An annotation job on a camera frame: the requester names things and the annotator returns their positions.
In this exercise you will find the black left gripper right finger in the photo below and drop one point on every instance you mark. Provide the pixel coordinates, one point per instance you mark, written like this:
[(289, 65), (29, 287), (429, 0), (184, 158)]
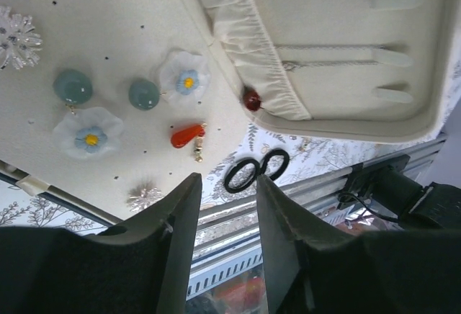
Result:
[(390, 271)]

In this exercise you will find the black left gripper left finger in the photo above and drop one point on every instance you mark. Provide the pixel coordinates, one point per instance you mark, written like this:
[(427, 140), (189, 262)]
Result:
[(141, 265)]

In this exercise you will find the red drop earring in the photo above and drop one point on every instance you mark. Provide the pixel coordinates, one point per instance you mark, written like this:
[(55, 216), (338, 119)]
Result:
[(195, 133)]

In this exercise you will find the cream and navy jewelry box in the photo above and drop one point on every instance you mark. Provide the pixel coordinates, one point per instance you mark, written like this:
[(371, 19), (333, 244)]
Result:
[(365, 70)]

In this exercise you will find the silver snowflake earring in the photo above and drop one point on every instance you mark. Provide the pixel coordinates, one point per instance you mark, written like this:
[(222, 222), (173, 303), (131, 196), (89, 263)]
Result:
[(143, 197), (19, 41)]

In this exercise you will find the blue flower earring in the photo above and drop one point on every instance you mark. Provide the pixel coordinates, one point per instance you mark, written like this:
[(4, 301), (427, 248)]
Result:
[(183, 78), (88, 134)]

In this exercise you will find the green stone pendant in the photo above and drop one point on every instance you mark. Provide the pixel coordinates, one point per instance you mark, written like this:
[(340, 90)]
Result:
[(73, 87), (143, 94)]

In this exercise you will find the red stone pendant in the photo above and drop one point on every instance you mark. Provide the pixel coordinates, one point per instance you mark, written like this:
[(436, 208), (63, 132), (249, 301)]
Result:
[(251, 100)]

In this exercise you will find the aluminium rail frame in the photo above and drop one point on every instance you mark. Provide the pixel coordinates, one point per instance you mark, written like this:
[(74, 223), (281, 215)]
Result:
[(274, 224)]

